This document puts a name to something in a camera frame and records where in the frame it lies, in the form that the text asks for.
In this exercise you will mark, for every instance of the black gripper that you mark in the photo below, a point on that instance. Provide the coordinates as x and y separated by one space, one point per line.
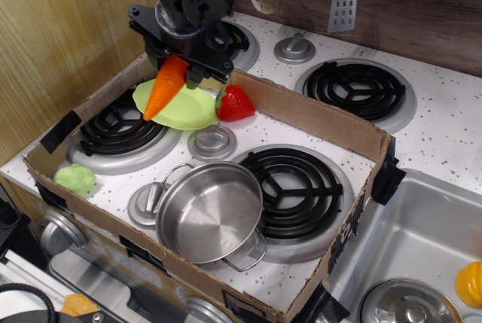
203 61

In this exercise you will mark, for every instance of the orange toy carrot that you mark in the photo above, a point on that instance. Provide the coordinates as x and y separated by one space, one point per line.
168 82

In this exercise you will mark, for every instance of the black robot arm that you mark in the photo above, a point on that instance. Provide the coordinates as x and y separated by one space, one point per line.
184 28

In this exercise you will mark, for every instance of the light green toy plate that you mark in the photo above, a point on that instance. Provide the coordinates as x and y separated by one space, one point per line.
188 110

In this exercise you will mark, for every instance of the back left black burner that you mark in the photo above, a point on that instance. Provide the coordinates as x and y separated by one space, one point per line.
236 42

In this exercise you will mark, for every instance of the red toy strawberry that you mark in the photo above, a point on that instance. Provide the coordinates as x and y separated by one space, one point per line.
232 104

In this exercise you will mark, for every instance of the front left black burner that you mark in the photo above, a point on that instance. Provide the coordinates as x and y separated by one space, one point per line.
118 141

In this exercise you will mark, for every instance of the grey centre stove knob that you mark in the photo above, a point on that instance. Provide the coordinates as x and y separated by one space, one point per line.
215 142

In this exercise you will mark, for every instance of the grey stove knob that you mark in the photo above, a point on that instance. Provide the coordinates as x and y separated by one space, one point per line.
215 142
294 50
144 204

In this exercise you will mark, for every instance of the grey back stove knob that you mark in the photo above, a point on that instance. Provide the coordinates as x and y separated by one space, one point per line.
294 50

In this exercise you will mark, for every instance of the grey front stove knob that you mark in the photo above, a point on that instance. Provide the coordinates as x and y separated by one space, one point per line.
144 204

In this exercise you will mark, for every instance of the green toy lettuce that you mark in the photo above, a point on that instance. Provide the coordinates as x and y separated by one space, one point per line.
76 178

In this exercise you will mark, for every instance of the stainless steel pot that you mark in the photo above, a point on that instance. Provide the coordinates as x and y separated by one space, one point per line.
212 213

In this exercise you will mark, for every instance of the hanging metal slotted spatula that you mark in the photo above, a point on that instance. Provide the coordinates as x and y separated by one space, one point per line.
342 16

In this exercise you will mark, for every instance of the brown cardboard fence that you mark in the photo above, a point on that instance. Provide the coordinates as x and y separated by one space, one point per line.
268 292

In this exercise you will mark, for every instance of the front right black burner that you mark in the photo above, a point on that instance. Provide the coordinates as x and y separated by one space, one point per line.
306 196

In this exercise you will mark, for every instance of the grey oven front knob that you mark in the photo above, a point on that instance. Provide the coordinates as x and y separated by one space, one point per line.
60 234

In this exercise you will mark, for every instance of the grey oven knob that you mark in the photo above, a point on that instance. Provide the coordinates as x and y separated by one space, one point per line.
60 234
201 311

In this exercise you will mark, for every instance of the grey lower oven knob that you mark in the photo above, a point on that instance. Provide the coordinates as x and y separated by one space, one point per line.
201 311

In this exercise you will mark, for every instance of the orange toy food piece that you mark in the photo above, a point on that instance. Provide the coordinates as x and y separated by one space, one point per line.
77 304

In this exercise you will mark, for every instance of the grey toy sink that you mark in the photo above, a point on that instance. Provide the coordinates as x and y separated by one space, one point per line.
428 231

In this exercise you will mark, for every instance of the silver pot lid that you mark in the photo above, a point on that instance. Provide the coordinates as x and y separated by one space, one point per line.
406 300

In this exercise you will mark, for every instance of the yellow toy pepper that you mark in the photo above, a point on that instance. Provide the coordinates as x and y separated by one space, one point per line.
468 284

